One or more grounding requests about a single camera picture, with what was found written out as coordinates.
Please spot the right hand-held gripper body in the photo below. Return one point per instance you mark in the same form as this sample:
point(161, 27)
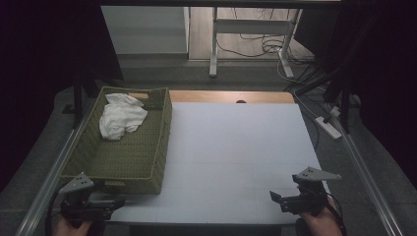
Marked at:
point(311, 193)

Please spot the person's right hand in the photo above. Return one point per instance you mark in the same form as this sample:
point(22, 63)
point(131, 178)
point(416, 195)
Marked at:
point(323, 224)

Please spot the black metal stand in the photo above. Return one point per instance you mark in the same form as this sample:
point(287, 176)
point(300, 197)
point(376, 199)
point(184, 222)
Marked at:
point(78, 98)
point(344, 98)

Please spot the person's left hand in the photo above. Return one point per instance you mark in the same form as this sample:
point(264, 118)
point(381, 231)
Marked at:
point(69, 228)

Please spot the white cabinet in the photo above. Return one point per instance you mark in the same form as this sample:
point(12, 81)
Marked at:
point(144, 29)

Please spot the white power strip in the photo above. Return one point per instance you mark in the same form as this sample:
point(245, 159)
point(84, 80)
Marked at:
point(328, 128)

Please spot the white table mat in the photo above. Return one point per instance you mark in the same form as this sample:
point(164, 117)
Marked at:
point(236, 157)

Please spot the green woven basket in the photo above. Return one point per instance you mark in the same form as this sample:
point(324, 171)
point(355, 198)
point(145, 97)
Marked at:
point(131, 160)

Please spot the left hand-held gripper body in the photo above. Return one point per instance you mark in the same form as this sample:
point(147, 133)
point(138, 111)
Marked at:
point(77, 185)

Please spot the white crumpled cloth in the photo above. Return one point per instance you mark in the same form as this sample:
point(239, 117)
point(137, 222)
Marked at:
point(120, 117)

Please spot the white desk frame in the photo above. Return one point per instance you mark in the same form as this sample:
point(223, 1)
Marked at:
point(252, 25)

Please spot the aluminium frame rail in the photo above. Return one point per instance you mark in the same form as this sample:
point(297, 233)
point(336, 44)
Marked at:
point(46, 190)
point(367, 177)

